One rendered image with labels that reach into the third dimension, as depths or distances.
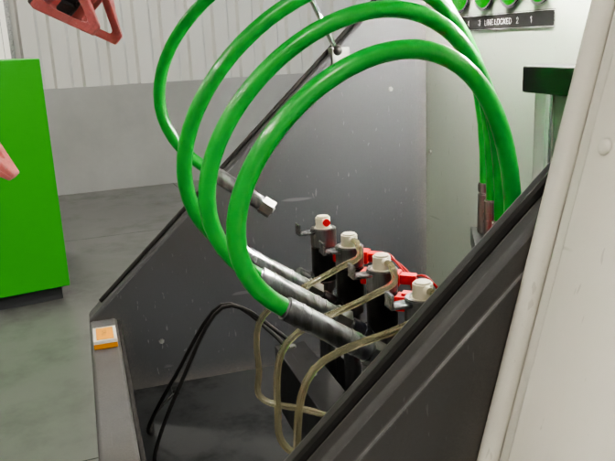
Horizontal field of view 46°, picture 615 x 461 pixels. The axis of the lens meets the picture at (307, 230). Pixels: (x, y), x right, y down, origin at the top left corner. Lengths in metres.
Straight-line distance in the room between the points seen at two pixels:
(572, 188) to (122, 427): 0.53
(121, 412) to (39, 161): 3.27
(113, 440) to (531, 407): 0.45
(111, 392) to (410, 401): 0.48
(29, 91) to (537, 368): 3.69
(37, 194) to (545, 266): 3.71
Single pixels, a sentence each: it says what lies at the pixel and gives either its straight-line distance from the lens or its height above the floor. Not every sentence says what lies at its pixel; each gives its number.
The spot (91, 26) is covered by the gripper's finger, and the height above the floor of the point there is 1.35.
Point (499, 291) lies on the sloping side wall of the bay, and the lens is 0.47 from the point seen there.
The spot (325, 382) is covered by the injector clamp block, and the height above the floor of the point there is 0.98.
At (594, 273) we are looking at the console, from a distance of 0.42.
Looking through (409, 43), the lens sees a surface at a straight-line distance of 0.53.
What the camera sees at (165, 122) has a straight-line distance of 0.86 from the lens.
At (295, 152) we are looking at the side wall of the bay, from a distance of 1.09.
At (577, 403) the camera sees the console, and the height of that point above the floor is 1.13.
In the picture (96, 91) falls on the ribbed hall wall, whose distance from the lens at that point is 7.21.
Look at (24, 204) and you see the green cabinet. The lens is 4.06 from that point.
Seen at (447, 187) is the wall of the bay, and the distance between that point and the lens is 1.11.
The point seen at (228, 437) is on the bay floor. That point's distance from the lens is 0.99.
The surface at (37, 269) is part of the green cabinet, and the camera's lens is 4.14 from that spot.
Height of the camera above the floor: 1.33
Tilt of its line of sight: 15 degrees down
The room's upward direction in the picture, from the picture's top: 3 degrees counter-clockwise
